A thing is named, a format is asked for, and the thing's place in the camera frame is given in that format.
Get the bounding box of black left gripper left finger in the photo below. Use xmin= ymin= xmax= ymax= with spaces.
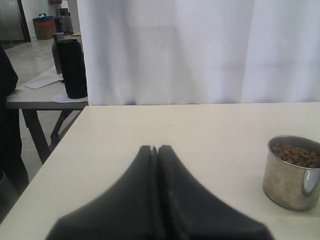
xmin=47 ymin=145 xmax=160 ymax=240

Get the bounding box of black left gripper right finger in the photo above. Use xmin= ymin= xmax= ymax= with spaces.
xmin=157 ymin=145 xmax=274 ymax=240

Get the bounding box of steel mug with kibble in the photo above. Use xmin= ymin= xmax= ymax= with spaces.
xmin=262 ymin=135 xmax=320 ymax=211

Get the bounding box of dark clothed person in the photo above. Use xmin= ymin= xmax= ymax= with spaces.
xmin=0 ymin=48 xmax=29 ymax=196

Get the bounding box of white paper under flask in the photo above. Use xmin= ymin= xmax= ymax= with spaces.
xmin=51 ymin=90 xmax=88 ymax=104

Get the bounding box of grey side table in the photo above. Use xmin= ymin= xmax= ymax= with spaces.
xmin=6 ymin=67 xmax=88 ymax=164

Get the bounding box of white paper sheet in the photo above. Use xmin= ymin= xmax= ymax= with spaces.
xmin=24 ymin=75 xmax=63 ymax=90

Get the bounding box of white backdrop curtain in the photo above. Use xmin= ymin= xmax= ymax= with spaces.
xmin=77 ymin=0 xmax=320 ymax=105

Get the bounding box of black cylinder flask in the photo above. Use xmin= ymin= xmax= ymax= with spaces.
xmin=56 ymin=39 xmax=88 ymax=99

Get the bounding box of cardboard box with red band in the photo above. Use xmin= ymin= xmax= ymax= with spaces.
xmin=32 ymin=16 xmax=57 ymax=40

